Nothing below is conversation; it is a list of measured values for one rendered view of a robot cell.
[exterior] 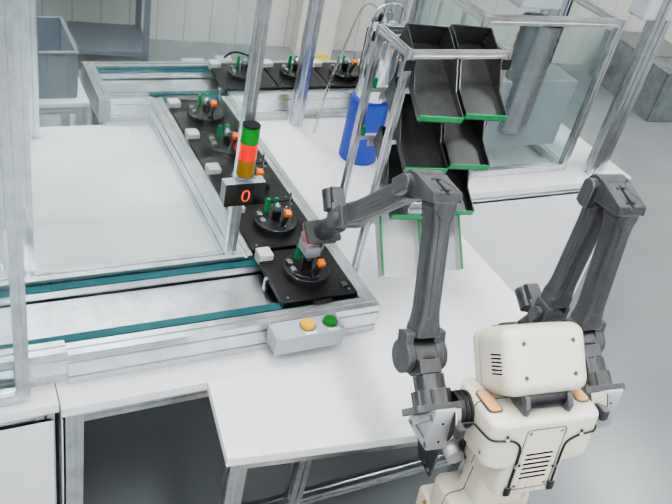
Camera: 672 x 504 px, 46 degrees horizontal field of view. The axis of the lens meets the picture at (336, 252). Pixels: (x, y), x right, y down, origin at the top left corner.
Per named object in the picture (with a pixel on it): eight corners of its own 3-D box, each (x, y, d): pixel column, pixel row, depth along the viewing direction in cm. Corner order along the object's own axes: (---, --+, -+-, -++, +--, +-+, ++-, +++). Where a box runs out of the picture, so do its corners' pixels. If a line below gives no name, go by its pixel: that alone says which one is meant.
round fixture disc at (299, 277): (335, 283, 237) (337, 278, 236) (293, 289, 231) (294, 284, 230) (317, 255, 247) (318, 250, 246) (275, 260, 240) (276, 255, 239)
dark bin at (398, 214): (430, 220, 235) (440, 207, 229) (389, 219, 231) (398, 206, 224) (412, 142, 247) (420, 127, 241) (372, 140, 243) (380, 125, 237)
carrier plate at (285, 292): (356, 297, 237) (358, 291, 236) (282, 308, 226) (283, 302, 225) (323, 249, 253) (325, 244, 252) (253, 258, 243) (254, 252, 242)
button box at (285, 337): (342, 344, 226) (346, 327, 223) (274, 356, 217) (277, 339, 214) (331, 327, 231) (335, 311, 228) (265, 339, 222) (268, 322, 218)
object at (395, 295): (534, 325, 262) (537, 318, 261) (61, 418, 196) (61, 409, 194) (351, 120, 359) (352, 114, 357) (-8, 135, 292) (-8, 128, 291)
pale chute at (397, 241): (417, 276, 245) (423, 274, 241) (377, 277, 241) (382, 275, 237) (411, 187, 249) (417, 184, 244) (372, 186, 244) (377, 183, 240)
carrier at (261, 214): (321, 246, 255) (329, 214, 247) (251, 255, 244) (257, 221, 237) (293, 205, 271) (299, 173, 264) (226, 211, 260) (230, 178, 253)
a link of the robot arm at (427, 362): (422, 381, 171) (443, 379, 174) (415, 334, 174) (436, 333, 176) (401, 386, 179) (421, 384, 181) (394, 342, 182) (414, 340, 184)
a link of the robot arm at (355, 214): (409, 192, 172) (450, 193, 177) (406, 166, 173) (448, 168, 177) (325, 230, 210) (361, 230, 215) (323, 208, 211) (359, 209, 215)
